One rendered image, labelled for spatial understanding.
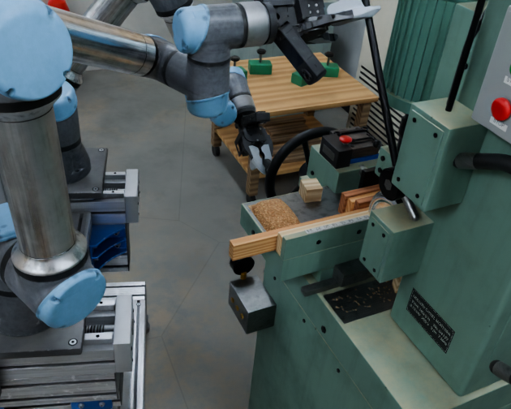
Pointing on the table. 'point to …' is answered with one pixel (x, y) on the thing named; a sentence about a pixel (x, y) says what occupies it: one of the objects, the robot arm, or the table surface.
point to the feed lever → (387, 126)
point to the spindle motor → (416, 49)
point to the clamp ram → (368, 177)
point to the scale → (337, 224)
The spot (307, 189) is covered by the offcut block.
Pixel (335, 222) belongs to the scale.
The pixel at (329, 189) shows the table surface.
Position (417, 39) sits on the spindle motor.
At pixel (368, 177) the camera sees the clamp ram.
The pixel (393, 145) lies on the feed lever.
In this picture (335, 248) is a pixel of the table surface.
